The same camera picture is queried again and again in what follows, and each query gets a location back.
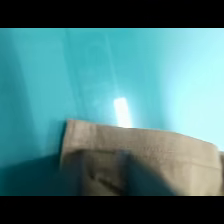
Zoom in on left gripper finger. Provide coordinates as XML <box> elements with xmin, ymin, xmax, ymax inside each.
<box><xmin>120</xmin><ymin>150</ymin><xmax>176</xmax><ymax>197</ymax></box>

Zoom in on brown shirt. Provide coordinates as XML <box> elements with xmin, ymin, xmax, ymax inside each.
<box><xmin>59</xmin><ymin>118</ymin><xmax>224</xmax><ymax>197</ymax></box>

